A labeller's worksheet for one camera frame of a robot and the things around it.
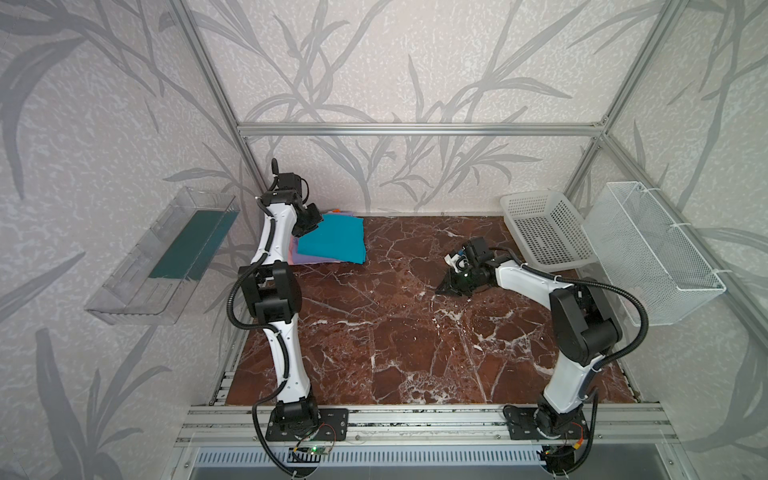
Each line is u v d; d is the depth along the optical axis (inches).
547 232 45.5
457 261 34.1
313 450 27.8
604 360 20.3
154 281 25.2
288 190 30.4
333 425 28.6
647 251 25.4
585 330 19.3
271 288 23.1
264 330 23.4
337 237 45.1
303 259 38.8
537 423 28.5
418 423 29.7
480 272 28.3
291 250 39.3
